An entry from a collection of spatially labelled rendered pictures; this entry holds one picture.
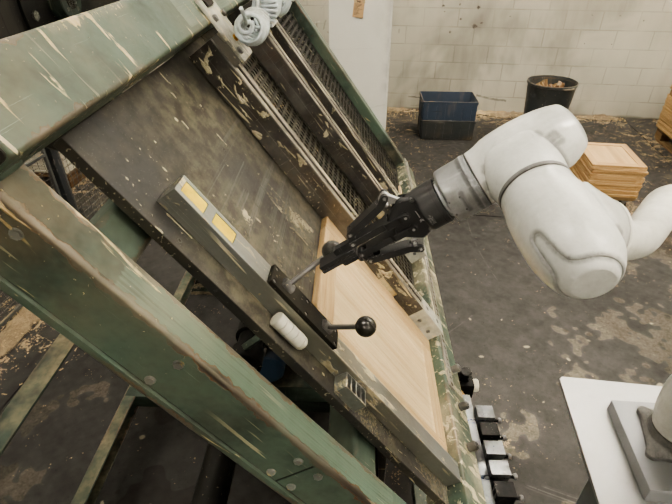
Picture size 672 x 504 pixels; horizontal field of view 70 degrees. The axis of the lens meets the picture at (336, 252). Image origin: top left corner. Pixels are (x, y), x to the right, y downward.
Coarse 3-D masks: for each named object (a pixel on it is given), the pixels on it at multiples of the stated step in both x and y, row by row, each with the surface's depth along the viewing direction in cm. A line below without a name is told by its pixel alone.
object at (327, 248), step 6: (330, 240) 86; (324, 246) 85; (330, 246) 85; (324, 252) 85; (330, 252) 84; (318, 258) 86; (312, 264) 86; (318, 264) 86; (306, 270) 86; (300, 276) 86; (282, 282) 86; (288, 282) 86; (294, 282) 87; (288, 288) 86; (294, 288) 87
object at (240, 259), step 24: (168, 192) 75; (192, 216) 77; (216, 240) 79; (240, 240) 83; (240, 264) 82; (264, 264) 86; (264, 288) 84; (288, 312) 87; (312, 336) 90; (336, 360) 94; (360, 384) 98; (384, 408) 102; (408, 432) 106; (432, 456) 110; (456, 480) 116
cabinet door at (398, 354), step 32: (320, 288) 106; (352, 288) 123; (384, 288) 144; (352, 320) 113; (384, 320) 132; (384, 352) 121; (416, 352) 141; (384, 384) 110; (416, 384) 129; (416, 416) 117
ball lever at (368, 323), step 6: (360, 318) 84; (366, 318) 84; (372, 318) 85; (324, 324) 91; (330, 324) 91; (336, 324) 90; (342, 324) 89; (348, 324) 88; (354, 324) 87; (360, 324) 83; (366, 324) 83; (372, 324) 84; (330, 330) 92; (360, 330) 83; (366, 330) 83; (372, 330) 83; (366, 336) 84
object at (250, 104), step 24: (264, 0) 107; (216, 24) 104; (216, 48) 108; (240, 48) 107; (216, 72) 111; (240, 72) 113; (240, 96) 114; (264, 96) 119; (264, 120) 117; (264, 144) 121; (288, 144) 121; (288, 168) 124; (312, 168) 124; (312, 192) 128; (336, 192) 132; (336, 216) 132; (384, 264) 140; (408, 288) 146; (408, 312) 150; (432, 312) 156; (432, 336) 156
